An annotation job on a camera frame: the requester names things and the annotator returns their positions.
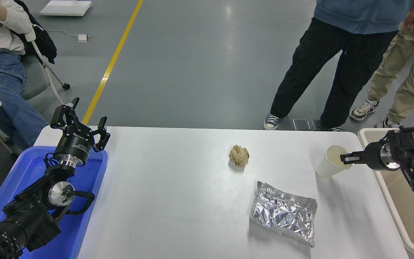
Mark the crumpled silver foil tray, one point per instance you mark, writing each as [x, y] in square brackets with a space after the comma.
[282, 212]

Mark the white paper cup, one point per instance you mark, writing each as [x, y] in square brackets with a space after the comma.
[327, 166]

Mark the grey chair with white frame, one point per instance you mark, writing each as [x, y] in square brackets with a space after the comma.
[36, 77]

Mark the black jacket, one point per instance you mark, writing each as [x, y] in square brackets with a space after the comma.
[44, 41]

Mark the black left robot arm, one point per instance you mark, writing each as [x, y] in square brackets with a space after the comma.
[30, 216]

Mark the blue plastic tray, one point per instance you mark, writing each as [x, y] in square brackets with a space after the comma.
[92, 174]

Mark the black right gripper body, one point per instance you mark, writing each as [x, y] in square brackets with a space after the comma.
[373, 156]

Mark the crumpled tan paper ball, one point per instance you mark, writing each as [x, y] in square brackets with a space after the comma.
[239, 155]

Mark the metal floor plate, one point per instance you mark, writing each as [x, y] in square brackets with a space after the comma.
[301, 124]

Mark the standing person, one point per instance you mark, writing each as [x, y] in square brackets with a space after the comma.
[336, 46]
[412, 72]

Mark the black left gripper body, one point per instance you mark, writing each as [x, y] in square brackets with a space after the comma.
[74, 145]

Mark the large pale plastic bin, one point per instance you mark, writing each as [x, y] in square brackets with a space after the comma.
[408, 216]

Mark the small white power adapter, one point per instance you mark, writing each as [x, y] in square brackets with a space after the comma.
[82, 37]

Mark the white flat floor platform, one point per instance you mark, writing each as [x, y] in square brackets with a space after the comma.
[65, 7]

